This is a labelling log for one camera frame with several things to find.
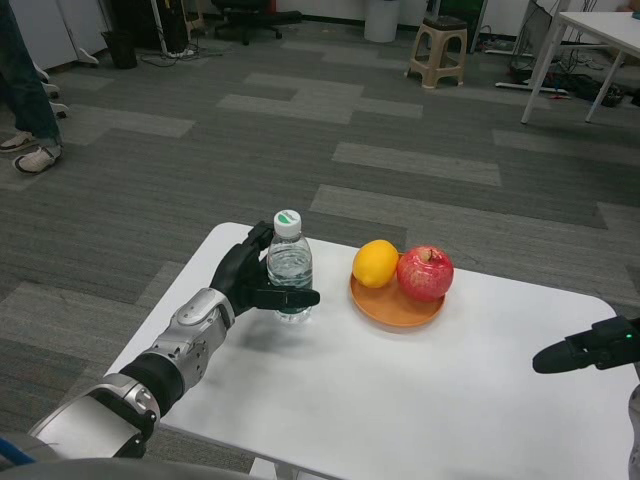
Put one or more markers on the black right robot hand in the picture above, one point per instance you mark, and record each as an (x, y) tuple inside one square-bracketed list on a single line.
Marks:
[(600, 347)]

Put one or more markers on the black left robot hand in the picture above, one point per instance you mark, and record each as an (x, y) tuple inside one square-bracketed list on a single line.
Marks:
[(237, 275)]

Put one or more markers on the clear water bottle green label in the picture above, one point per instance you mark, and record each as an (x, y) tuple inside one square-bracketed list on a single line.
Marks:
[(290, 260)]

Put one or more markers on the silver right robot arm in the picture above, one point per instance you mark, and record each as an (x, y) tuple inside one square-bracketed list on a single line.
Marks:
[(636, 435)]

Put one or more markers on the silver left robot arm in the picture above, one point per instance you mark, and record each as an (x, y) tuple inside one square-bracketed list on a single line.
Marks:
[(195, 320)]

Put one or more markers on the yellow orange fruit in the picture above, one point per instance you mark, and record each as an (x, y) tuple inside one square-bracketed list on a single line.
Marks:
[(375, 264)]

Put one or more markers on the round wooden plate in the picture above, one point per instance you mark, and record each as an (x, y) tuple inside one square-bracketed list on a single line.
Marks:
[(390, 314)]

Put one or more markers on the red apple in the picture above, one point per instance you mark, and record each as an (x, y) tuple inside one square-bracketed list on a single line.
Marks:
[(426, 274)]

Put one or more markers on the silver robot chest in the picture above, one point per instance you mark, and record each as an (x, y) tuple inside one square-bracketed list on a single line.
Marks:
[(125, 472)]

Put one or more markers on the white power strip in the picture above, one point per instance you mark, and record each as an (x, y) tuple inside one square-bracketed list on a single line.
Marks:
[(181, 52)]

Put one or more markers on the black office chair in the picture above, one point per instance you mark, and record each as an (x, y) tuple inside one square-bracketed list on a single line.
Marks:
[(245, 22)]

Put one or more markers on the black trash bin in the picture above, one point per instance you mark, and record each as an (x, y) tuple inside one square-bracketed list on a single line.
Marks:
[(121, 50)]

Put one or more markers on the tan wooden stool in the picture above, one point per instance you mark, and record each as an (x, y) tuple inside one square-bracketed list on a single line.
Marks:
[(195, 17)]

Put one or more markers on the white stand pole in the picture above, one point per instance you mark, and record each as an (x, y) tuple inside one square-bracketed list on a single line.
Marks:
[(160, 25)]

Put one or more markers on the black equipment cabinet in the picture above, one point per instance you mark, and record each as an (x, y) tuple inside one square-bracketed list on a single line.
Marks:
[(140, 20)]

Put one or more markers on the white standing desk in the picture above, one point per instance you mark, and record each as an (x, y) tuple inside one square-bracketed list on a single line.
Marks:
[(512, 85)]

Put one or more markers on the person in blue jeans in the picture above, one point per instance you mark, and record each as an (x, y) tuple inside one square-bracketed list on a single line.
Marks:
[(25, 90)]

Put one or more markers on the green plant in white pot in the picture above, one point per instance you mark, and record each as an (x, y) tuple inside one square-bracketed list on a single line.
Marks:
[(381, 22)]

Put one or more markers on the white rolling partition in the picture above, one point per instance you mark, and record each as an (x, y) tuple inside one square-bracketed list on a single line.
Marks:
[(60, 30)]

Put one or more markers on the beige plastic stool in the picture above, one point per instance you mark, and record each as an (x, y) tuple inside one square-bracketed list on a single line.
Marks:
[(442, 34)]

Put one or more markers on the long white table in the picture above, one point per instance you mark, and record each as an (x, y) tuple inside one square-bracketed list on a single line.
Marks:
[(600, 30)]

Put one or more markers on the green black equipment rack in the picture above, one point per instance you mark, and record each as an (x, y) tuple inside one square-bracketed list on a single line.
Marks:
[(462, 6)]

